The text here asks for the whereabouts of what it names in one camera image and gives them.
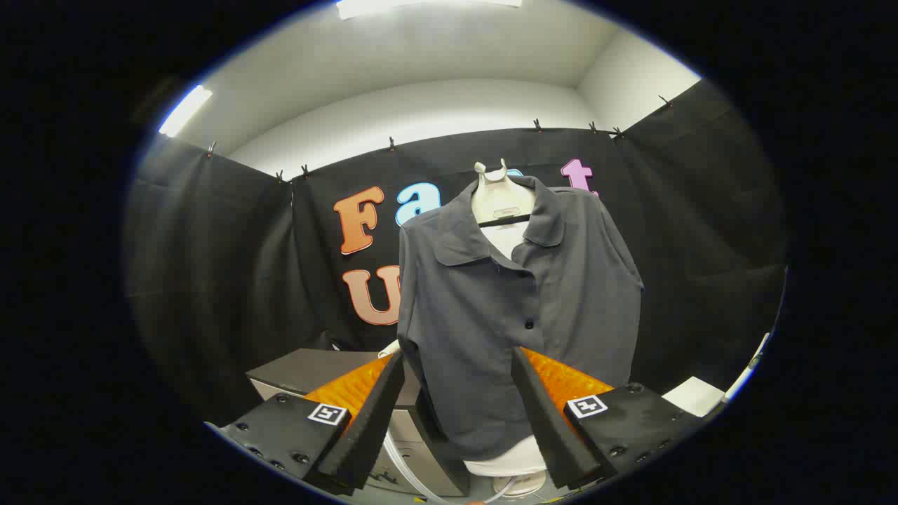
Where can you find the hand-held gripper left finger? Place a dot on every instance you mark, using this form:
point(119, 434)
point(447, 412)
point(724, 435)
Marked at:
point(368, 435)

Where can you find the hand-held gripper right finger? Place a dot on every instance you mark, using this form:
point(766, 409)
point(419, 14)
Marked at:
point(554, 435)

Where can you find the dark grey collared shirt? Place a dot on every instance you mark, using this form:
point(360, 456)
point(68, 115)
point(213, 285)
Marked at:
point(477, 315)

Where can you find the white garment support board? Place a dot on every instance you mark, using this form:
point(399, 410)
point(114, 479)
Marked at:
point(512, 459)

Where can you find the cream plastic clothes hanger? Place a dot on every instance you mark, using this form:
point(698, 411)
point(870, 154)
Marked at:
point(499, 200)

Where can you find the white round stand base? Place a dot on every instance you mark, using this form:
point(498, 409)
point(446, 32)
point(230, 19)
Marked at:
point(520, 484)

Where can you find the grey cabinet with dark top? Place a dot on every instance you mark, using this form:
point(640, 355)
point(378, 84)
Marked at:
point(309, 368)

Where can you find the white paper sheet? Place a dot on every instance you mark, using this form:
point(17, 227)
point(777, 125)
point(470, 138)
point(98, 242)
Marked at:
point(694, 396)

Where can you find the white side shelf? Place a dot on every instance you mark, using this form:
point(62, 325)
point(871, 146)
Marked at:
point(747, 368)

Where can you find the black backdrop cloth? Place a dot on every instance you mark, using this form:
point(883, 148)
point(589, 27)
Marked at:
point(701, 245)

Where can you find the row of small black clips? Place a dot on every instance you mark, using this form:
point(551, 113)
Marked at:
point(537, 126)

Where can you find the wide ceiling light panel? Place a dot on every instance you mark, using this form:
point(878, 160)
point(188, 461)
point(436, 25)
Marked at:
point(421, 5)

